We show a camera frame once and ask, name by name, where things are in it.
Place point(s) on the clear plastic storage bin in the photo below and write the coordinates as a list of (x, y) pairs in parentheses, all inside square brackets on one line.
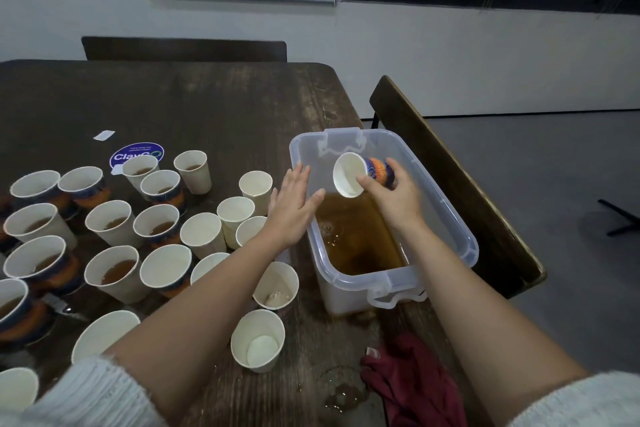
[(350, 292)]

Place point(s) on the group of paper cups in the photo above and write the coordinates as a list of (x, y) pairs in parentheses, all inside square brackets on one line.
[(115, 272)]

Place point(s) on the dark wooden table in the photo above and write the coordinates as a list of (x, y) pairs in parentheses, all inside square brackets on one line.
[(200, 96)]

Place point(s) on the person's right hand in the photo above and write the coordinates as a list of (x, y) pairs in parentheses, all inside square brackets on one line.
[(400, 203)]

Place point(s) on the person's right forearm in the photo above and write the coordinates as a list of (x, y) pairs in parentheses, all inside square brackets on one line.
[(480, 332)]

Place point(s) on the orange blue patterned paper cup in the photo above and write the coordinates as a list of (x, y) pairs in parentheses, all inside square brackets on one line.
[(350, 173)]

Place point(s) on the small white paper label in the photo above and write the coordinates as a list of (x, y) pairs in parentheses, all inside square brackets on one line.
[(104, 134)]

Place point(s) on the dark wooden chair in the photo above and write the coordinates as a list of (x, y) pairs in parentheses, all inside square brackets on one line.
[(455, 187), (185, 48)]

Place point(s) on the round white side table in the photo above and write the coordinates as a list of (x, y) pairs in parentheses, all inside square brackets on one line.
[(625, 217)]

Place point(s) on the person's left hand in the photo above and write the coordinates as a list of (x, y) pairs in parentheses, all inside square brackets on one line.
[(290, 213)]

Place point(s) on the white paper cup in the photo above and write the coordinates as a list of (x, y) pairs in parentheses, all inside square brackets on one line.
[(256, 189), (236, 217)]

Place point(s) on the round blue sticker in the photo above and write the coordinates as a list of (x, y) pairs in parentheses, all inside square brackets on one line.
[(135, 151)]

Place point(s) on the person's left forearm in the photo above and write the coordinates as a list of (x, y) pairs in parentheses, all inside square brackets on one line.
[(200, 332)]

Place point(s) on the dark red cloth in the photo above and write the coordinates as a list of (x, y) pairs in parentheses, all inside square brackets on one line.
[(415, 387)]

